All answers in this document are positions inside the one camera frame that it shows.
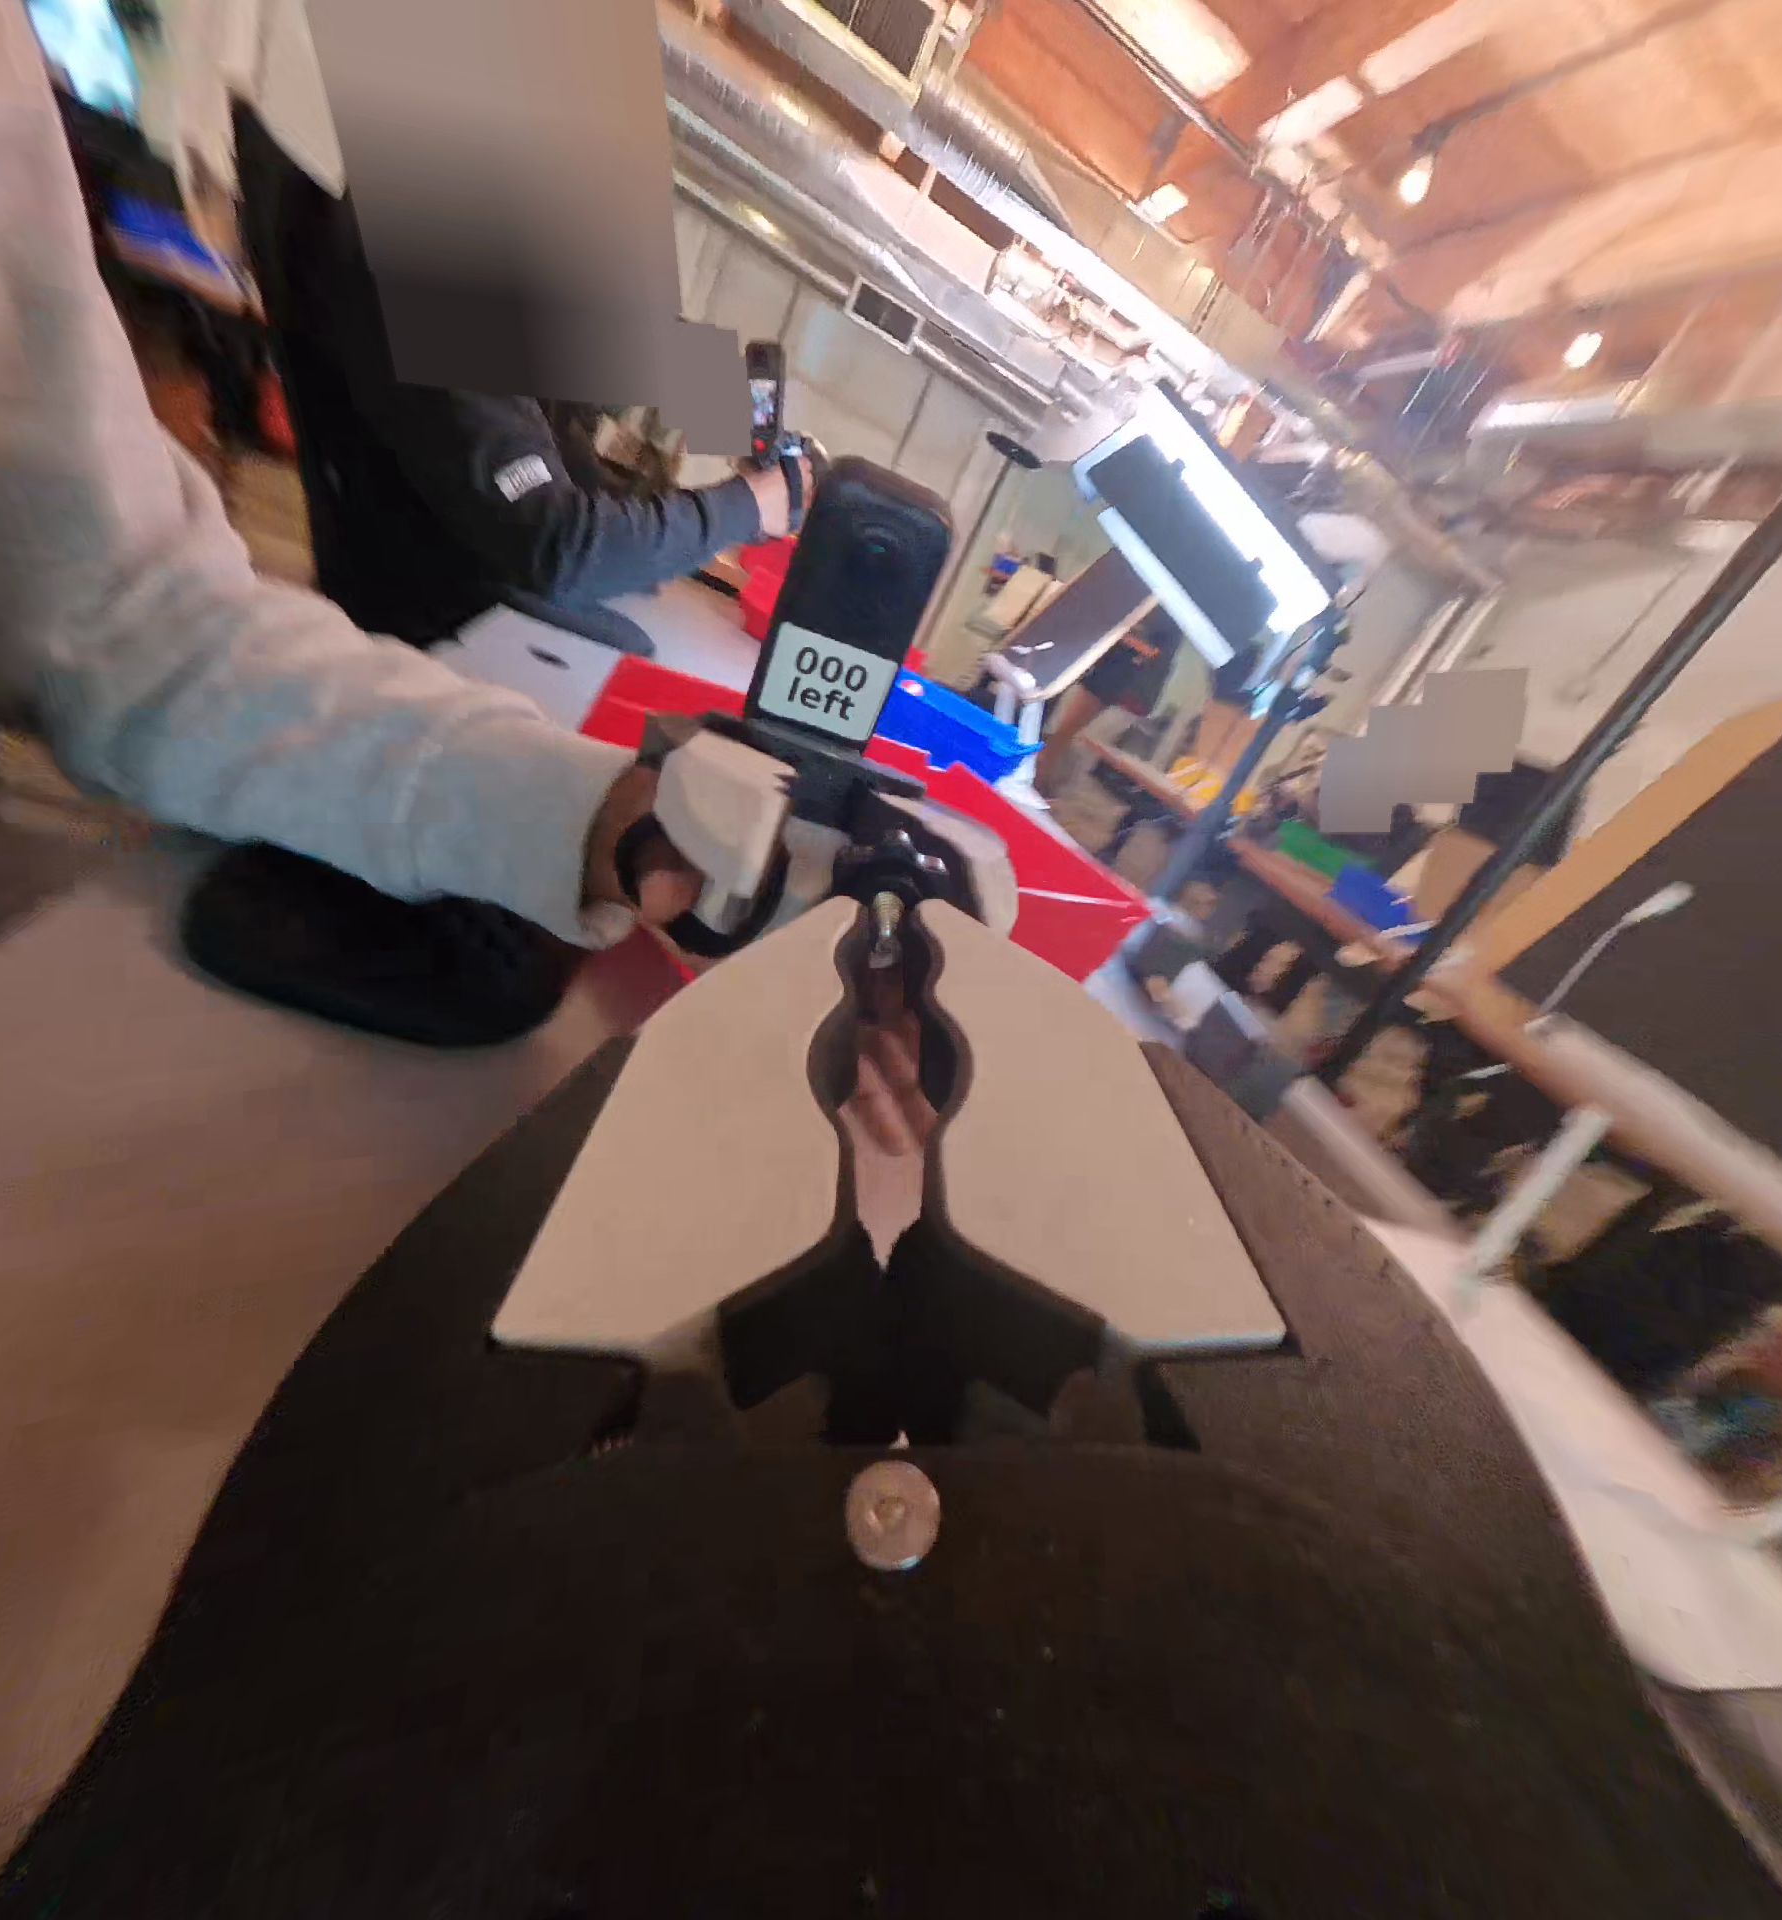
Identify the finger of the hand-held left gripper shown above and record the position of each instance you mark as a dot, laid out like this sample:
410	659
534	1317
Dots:
726	825
973	871

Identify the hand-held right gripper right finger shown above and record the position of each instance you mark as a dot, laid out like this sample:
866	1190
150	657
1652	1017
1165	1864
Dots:
1086	1185

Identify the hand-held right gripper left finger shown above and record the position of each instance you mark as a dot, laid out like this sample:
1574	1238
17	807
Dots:
696	1170

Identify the black star knob screw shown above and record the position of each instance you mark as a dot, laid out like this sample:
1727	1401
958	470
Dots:
891	871

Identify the red storage bin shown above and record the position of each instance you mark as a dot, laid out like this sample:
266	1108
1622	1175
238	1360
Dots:
764	578
1073	900

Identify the person's left forearm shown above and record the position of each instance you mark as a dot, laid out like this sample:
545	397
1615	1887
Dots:
307	718

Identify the grey desk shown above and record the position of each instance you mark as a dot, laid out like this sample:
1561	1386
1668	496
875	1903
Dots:
156	1200

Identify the black panel desk lamp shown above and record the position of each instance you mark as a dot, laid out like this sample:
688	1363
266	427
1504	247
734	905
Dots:
1731	900

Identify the person's left hand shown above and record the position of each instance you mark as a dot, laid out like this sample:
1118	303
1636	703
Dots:
629	825

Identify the blue storage bin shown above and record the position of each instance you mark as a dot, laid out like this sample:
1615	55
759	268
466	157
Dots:
951	718
1371	894

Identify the black floor lamp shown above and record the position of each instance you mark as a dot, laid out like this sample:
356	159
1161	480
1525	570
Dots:
1015	447
1582	750

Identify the white air vent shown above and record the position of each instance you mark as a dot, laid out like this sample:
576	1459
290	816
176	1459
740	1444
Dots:
884	312
891	22

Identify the wooden work table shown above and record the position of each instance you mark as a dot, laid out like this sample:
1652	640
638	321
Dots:
1282	871

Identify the green storage bin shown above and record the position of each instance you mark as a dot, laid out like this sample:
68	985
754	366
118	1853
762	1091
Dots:
1310	843

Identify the white lit light panel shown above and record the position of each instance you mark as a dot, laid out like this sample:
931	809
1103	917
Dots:
1221	509

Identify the black mesh wrist rest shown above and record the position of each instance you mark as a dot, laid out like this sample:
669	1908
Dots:
365	945

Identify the ceiling spotlight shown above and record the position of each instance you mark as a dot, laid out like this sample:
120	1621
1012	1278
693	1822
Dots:
1416	178
1582	347

